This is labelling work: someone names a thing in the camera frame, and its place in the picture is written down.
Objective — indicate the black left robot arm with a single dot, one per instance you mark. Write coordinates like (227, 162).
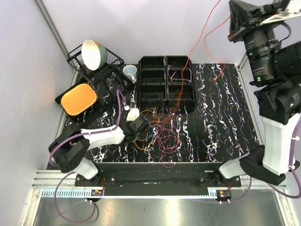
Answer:
(68, 151)

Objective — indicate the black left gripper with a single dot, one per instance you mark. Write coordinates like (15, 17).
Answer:
(129, 122)

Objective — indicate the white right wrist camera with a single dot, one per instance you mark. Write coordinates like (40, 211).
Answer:
(286, 9)

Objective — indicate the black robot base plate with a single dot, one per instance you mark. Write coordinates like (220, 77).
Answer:
(190, 179)

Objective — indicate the white measuring cup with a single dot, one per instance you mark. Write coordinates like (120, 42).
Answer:
(130, 71)

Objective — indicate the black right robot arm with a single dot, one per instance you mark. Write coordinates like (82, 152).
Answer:
(276, 73)

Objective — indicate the white and green bowl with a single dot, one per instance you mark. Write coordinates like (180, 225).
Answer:
(94, 54)

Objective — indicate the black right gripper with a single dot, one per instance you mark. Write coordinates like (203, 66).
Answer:
(240, 12)

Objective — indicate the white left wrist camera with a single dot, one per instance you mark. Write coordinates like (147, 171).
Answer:
(133, 113)

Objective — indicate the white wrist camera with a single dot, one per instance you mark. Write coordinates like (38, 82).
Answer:
(286, 9)
(133, 113)

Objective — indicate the black wire dish rack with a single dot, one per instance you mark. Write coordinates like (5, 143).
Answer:
(108, 78)

